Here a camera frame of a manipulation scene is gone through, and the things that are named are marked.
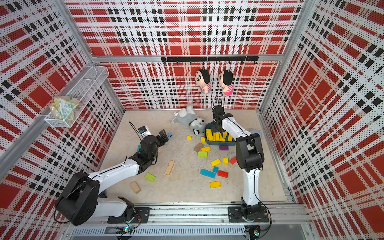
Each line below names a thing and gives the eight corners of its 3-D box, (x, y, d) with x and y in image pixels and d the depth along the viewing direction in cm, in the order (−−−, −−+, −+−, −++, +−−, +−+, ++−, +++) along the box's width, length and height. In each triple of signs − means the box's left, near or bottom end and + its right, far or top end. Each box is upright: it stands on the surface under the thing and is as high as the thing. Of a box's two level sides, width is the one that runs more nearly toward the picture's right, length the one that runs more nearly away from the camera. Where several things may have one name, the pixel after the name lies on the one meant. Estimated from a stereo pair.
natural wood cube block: (131, 185, 86) (129, 183, 83) (135, 181, 87) (134, 179, 85) (137, 194, 82) (135, 193, 80) (142, 190, 84) (140, 188, 82)
